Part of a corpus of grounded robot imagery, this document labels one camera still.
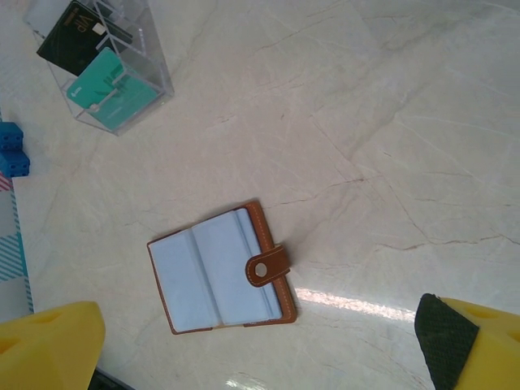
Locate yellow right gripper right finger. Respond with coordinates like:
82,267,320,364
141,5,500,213
417,292,520,390

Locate brown leather card holder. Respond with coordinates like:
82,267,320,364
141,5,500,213
145,197,298,337

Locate teal VIP card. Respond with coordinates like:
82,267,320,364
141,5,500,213
66,45,160,128

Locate clear acrylic card box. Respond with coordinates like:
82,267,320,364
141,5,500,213
22,0,176,138

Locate blue toy block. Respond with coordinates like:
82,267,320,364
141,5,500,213
0,120,25,154
0,148,32,180

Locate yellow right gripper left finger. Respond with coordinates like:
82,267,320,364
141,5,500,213
0,299,106,390

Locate black VIP card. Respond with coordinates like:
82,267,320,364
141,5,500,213
35,0,111,79

